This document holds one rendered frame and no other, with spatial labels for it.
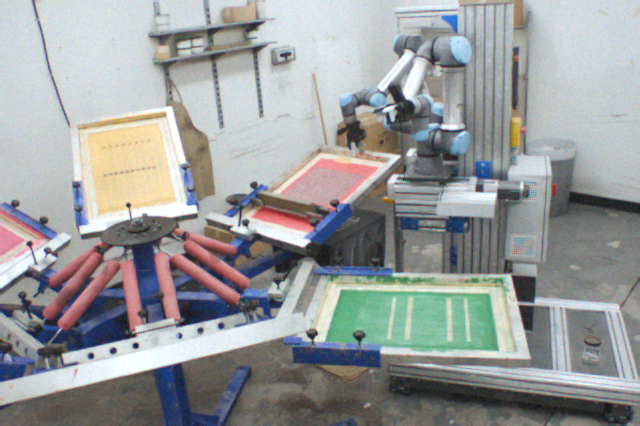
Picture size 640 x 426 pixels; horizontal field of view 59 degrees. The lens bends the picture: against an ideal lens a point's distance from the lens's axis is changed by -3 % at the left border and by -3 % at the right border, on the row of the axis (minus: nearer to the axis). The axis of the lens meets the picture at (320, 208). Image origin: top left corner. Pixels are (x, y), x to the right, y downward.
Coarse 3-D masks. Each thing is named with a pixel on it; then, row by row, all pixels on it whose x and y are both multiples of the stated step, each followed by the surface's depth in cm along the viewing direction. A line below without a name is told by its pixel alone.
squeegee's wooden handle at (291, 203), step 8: (264, 192) 296; (264, 200) 298; (272, 200) 293; (280, 200) 288; (288, 200) 284; (296, 200) 281; (304, 200) 279; (288, 208) 288; (296, 208) 283; (304, 208) 279; (312, 208) 277
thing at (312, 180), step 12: (312, 168) 327; (324, 168) 323; (336, 168) 320; (300, 180) 319; (312, 180) 316; (324, 180) 312; (288, 192) 311; (300, 192) 308; (312, 192) 305; (252, 216) 300; (264, 216) 297; (276, 216) 294
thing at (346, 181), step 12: (348, 168) 317; (360, 168) 313; (372, 168) 310; (336, 180) 309; (348, 180) 306; (360, 180) 303; (324, 192) 302; (336, 192) 299; (348, 192) 296; (324, 204) 292; (288, 216) 291; (288, 228) 282; (300, 228) 279; (312, 228) 277
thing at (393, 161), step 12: (324, 144) 340; (312, 156) 336; (348, 156) 327; (360, 156) 321; (372, 156) 315; (384, 156) 310; (396, 156) 307; (288, 168) 327; (300, 168) 330; (384, 168) 300; (276, 180) 318; (372, 180) 293; (360, 192) 286; (276, 228) 278
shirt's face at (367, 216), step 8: (360, 208) 330; (352, 216) 320; (360, 216) 318; (368, 216) 317; (376, 216) 317; (352, 224) 308; (360, 224) 308; (336, 232) 300; (344, 232) 299; (352, 232) 299; (328, 240) 291; (336, 240) 290
